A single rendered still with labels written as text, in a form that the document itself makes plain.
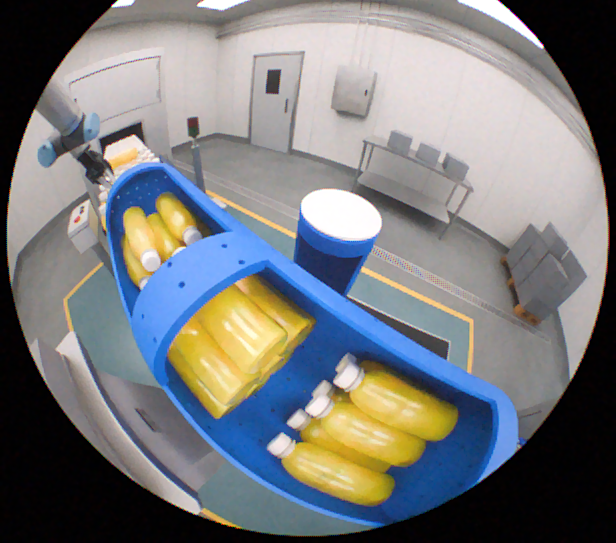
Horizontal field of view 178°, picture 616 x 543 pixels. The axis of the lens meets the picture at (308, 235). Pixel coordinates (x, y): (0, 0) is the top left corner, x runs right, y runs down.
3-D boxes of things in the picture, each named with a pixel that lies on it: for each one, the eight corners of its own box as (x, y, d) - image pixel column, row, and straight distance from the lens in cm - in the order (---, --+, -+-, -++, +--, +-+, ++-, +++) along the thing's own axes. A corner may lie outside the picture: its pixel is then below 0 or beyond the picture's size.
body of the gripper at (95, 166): (94, 186, 79) (73, 163, 77) (95, 178, 87) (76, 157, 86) (108, 170, 77) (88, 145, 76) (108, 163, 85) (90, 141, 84)
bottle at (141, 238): (121, 230, 60) (134, 274, 45) (123, 205, 57) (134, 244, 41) (144, 229, 61) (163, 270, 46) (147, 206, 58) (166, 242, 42)
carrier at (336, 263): (286, 300, 140) (287, 338, 129) (298, 188, 75) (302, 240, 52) (326, 300, 144) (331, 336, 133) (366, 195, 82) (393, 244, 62)
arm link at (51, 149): (54, 135, 64) (73, 118, 73) (31, 151, 72) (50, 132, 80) (64, 160, 66) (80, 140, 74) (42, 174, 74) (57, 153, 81)
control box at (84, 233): (80, 254, 89) (66, 233, 85) (82, 228, 106) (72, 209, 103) (98, 241, 86) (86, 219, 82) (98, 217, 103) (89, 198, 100)
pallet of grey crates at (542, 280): (536, 326, 406) (588, 277, 382) (514, 313, 342) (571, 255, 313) (522, 275, 471) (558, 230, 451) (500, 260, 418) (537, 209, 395)
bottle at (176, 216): (170, 186, 58) (196, 214, 42) (180, 203, 61) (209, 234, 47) (150, 202, 58) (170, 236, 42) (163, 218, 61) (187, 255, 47)
